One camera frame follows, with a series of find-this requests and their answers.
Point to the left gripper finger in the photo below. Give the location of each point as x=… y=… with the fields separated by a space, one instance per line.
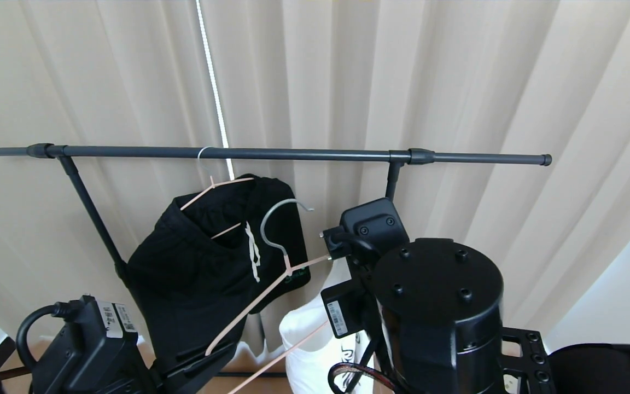
x=205 y=354
x=205 y=377

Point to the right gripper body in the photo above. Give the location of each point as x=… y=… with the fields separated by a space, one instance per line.
x=350 y=312

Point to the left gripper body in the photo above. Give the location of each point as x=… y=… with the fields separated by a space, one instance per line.
x=170 y=383

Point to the white garment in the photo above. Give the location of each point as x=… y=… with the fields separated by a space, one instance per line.
x=309 y=350

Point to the pink clothes hanger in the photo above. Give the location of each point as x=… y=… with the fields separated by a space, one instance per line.
x=249 y=309
x=200 y=196

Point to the black garment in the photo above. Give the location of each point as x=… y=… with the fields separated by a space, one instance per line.
x=194 y=273

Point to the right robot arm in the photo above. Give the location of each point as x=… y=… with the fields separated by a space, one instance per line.
x=435 y=317

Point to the black clothes rack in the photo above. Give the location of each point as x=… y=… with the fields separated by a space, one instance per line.
x=293 y=154

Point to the beige curtain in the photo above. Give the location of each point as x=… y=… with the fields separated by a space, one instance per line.
x=402 y=71

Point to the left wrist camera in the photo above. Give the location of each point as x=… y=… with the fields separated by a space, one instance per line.
x=91 y=345

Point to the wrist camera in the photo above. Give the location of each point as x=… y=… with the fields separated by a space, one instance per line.
x=91 y=345
x=375 y=224

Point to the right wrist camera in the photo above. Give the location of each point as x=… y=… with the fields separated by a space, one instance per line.
x=375 y=224

